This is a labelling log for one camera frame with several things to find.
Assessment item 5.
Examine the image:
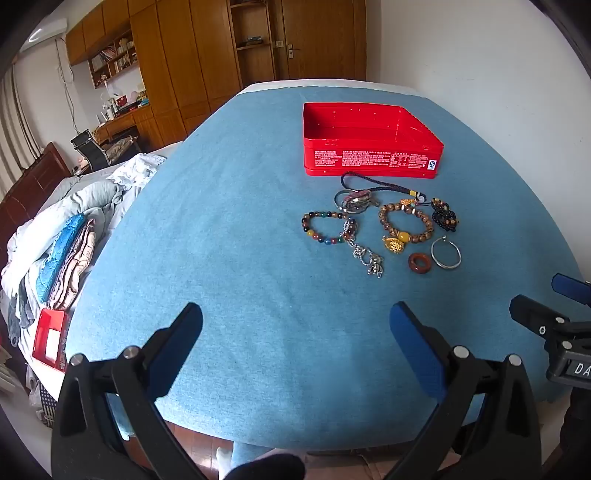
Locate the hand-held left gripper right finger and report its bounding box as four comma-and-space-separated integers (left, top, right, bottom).
383, 301, 543, 480

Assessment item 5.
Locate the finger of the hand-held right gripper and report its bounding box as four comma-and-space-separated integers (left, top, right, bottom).
552, 273, 591, 306
509, 295, 591, 343

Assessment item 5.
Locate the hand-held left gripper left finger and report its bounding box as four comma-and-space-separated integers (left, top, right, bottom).
51, 302, 208, 480

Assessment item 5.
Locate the thin silver bangle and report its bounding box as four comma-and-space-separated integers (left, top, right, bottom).
431, 235, 463, 271

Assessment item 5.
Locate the silver charm chain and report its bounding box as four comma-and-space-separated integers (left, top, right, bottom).
342, 220, 385, 280

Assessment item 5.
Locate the brown wooden bead bracelet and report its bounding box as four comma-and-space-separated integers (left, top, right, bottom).
379, 199, 436, 256

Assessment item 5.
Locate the black bead bracelet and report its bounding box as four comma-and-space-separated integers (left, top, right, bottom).
431, 198, 461, 232

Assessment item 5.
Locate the silver bangle bundle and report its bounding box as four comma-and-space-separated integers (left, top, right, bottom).
334, 187, 380, 215

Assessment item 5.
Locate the multicolour bead bracelet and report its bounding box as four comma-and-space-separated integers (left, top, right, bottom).
301, 210, 359, 247

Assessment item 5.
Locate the red tin box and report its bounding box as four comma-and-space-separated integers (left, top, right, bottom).
302, 102, 445, 177

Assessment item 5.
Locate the blue tablecloth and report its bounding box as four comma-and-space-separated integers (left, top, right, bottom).
69, 82, 587, 452

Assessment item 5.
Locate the folded pink blanket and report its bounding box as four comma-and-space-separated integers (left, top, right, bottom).
47, 219, 98, 311

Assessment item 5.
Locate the red cardboard box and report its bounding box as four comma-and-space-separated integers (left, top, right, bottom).
31, 308, 71, 373

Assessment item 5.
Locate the folded blue blanket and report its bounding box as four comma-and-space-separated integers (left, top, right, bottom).
36, 213, 88, 306

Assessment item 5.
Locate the person's leg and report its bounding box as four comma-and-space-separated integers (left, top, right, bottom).
216, 440, 308, 480

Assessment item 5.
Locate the pale crumpled duvet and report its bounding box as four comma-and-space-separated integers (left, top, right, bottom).
0, 150, 182, 333

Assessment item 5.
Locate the black office chair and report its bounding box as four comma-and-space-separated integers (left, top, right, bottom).
70, 130, 112, 172

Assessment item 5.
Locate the dark wooden headboard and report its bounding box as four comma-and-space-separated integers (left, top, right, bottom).
0, 142, 73, 232

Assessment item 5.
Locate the wooden desk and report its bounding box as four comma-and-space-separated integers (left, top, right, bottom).
93, 104, 155, 145

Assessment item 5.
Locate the striped curtain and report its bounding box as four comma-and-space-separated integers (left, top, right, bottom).
0, 69, 43, 188

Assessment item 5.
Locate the wooden wardrobe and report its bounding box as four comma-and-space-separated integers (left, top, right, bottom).
65, 0, 245, 151

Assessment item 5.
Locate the wooden corner shelf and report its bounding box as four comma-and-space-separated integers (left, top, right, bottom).
228, 0, 279, 89

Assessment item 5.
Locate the wooden door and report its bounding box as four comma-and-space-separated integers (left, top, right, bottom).
281, 0, 369, 82

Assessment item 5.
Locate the white air conditioner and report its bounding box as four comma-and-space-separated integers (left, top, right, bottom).
27, 20, 62, 43

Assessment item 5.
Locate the black braided cord pendant necklace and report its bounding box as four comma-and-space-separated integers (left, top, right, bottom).
341, 171, 429, 211

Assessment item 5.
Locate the wooden wall bookshelf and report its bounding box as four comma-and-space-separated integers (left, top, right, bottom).
87, 28, 148, 89

